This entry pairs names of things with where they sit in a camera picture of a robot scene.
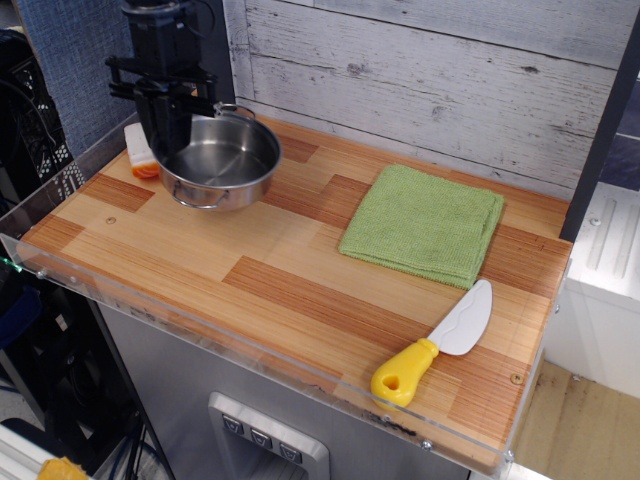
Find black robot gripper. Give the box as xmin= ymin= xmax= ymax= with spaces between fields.
xmin=106 ymin=4 xmax=216 ymax=156

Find stainless steel pot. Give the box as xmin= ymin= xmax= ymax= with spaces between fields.
xmin=159 ymin=102 xmax=283 ymax=212

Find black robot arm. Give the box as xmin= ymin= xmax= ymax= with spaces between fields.
xmin=106 ymin=1 xmax=217 ymax=160

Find salmon sushi toy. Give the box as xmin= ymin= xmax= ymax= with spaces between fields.
xmin=124 ymin=123 xmax=160 ymax=179

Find green folded towel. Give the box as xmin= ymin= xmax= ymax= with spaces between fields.
xmin=338 ymin=165 xmax=505 ymax=290

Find black crate at left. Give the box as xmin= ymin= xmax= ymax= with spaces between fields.
xmin=1 ymin=28 xmax=73 ymax=214

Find clear acrylic table guard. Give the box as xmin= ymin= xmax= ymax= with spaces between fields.
xmin=1 ymin=120 xmax=571 ymax=479

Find stainless steel cabinet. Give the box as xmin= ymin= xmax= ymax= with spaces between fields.
xmin=100 ymin=306 xmax=470 ymax=479

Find yellow object bottom left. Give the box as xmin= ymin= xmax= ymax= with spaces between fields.
xmin=36 ymin=457 xmax=89 ymax=480

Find yellow handled toy knife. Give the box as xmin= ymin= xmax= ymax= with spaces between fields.
xmin=370 ymin=279 xmax=493 ymax=411

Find dark right vertical post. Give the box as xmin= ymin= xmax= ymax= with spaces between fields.
xmin=559 ymin=14 xmax=639 ymax=242

